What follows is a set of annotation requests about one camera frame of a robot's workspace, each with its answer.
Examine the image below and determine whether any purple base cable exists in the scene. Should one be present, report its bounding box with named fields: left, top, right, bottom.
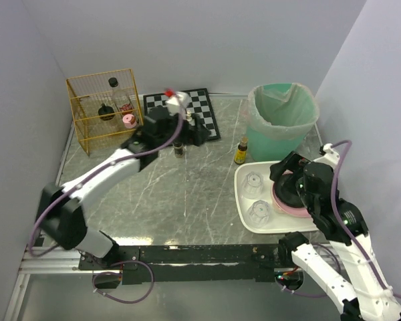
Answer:
left=279, top=243, right=342, bottom=298
left=92, top=260, right=154, bottom=304

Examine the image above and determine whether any small dark pepper shaker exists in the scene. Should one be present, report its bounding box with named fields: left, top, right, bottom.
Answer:
left=172, top=140, right=184, bottom=158

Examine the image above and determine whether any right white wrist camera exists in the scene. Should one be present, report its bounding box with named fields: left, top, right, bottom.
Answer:
left=315, top=143, right=340, bottom=169

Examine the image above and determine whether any clear vinegar bottle red label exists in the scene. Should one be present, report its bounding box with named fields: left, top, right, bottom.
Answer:
left=108, top=77, right=133, bottom=115

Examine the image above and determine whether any black white chessboard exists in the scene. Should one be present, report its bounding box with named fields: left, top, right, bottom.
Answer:
left=143, top=88, right=221, bottom=141

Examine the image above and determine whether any black plate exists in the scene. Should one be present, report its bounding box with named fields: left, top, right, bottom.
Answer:
left=273, top=173, right=304, bottom=208

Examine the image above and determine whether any clear drinking glass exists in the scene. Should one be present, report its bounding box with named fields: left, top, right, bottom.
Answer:
left=242, top=171, right=263, bottom=199

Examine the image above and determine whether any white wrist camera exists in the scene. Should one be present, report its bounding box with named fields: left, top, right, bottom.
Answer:
left=315, top=143, right=340, bottom=169
left=164, top=90, right=190, bottom=118

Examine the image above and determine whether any yellow wire basket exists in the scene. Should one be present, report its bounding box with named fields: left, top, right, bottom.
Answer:
left=66, top=68, right=144, bottom=154

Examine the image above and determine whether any black lid seasoning jar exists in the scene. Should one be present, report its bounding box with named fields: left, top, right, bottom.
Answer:
left=98, top=103, right=116, bottom=126

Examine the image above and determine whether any clear faceted glass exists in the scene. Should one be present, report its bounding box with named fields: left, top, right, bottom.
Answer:
left=246, top=200, right=271, bottom=228

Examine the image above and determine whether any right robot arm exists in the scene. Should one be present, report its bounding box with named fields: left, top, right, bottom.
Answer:
left=269, top=151, right=401, bottom=320

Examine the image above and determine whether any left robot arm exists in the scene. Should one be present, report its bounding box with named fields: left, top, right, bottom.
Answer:
left=33, top=106, right=210, bottom=267

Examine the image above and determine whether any green plastic trash bin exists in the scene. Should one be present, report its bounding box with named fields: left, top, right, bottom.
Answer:
left=245, top=82, right=319, bottom=162

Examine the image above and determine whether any pink lid spice jar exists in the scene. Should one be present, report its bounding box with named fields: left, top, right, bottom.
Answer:
left=122, top=113, right=138, bottom=129

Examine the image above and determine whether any white plastic tray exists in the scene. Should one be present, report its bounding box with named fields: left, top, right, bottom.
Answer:
left=234, top=161, right=317, bottom=234

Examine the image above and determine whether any clear trash bag liner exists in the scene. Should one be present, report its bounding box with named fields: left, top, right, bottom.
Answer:
left=245, top=83, right=320, bottom=140

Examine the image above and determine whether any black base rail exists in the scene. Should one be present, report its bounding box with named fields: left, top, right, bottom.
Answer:
left=78, top=243, right=294, bottom=285

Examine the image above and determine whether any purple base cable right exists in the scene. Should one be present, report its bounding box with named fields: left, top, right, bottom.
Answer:
left=279, top=243, right=342, bottom=298

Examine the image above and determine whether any yellow label sauce bottle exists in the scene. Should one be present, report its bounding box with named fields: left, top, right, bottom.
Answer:
left=234, top=136, right=248, bottom=165

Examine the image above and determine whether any pink plate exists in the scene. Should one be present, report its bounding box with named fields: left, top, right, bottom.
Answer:
left=271, top=183, right=310, bottom=219

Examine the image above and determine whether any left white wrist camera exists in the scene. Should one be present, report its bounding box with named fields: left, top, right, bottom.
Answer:
left=164, top=90, right=190, bottom=118

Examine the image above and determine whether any white chess pawn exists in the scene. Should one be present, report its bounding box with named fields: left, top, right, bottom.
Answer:
left=186, top=110, right=192, bottom=122

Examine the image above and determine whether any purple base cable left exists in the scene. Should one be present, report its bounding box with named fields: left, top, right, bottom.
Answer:
left=92, top=260, right=154, bottom=304

